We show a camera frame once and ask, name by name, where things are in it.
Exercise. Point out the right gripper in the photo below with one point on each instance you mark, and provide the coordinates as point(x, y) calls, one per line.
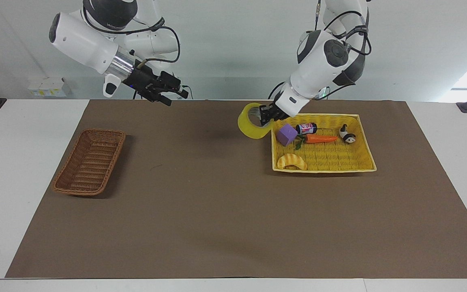
point(140, 78)

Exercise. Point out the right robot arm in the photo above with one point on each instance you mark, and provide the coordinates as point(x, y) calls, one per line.
point(83, 42)

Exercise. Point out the small dark can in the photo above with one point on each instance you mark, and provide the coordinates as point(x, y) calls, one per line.
point(306, 128)

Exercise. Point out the yellow toy croissant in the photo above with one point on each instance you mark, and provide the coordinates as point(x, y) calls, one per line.
point(292, 163)

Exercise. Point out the black and white panda toy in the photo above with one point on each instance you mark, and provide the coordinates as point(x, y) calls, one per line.
point(348, 136)

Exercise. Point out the yellow tape roll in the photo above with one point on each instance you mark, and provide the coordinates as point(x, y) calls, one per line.
point(246, 126)

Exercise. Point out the purple cube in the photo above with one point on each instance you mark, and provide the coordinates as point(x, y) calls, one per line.
point(286, 135)

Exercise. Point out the yellow woven basket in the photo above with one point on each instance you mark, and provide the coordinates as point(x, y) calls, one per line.
point(330, 158)

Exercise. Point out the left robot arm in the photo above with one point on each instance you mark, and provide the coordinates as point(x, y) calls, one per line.
point(318, 69)

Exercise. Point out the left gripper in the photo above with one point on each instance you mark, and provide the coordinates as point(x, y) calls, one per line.
point(279, 112)

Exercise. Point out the white box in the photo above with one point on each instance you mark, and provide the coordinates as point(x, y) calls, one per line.
point(49, 88)

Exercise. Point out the orange toy carrot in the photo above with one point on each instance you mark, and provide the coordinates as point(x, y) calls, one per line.
point(320, 139)

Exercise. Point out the brown wicker basket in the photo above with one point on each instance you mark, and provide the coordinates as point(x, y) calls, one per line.
point(89, 164)

